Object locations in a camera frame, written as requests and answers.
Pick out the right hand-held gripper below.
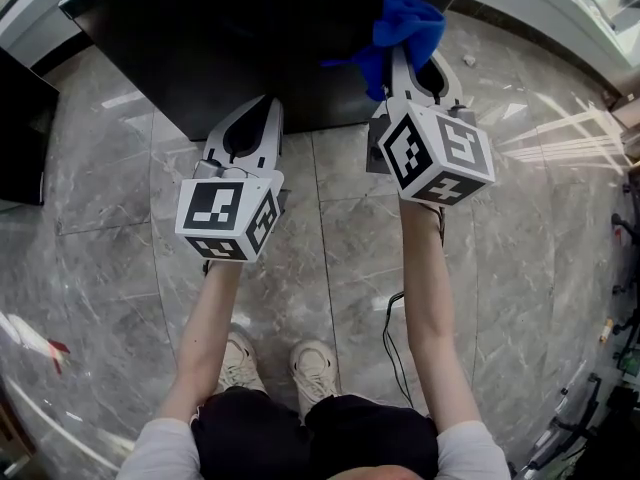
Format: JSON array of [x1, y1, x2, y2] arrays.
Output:
[[366, 46, 497, 208]]

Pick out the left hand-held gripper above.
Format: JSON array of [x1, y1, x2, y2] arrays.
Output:
[[173, 96, 292, 265]]

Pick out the blue cleaning cloth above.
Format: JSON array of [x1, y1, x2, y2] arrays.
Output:
[[322, 0, 448, 102]]

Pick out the small black mini fridge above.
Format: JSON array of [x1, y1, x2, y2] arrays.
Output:
[[58, 0, 479, 142]]

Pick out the person's right forearm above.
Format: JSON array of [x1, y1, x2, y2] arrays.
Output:
[[397, 195, 484, 432]]

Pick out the person's left forearm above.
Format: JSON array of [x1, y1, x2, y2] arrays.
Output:
[[158, 260, 247, 425]]

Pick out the tall black fridge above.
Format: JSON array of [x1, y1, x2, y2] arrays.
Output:
[[0, 47, 62, 207]]

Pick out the grey window ledge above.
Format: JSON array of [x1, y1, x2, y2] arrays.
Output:
[[449, 0, 640, 100]]

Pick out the person's left cream shoe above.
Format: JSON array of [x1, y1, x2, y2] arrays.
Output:
[[217, 329, 268, 396]]

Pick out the person's cream shoe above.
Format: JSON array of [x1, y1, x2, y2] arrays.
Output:
[[217, 329, 268, 396], [289, 339, 341, 418]]

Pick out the person's right cream shoe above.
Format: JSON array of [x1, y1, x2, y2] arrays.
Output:
[[289, 339, 341, 418]]

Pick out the black trousers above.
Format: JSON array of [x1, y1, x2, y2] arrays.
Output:
[[190, 386, 442, 480]]

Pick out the white flower print t-shirt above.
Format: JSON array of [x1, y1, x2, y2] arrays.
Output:
[[117, 415, 512, 480]]

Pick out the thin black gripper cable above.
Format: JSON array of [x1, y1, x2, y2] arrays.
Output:
[[381, 290, 417, 410]]

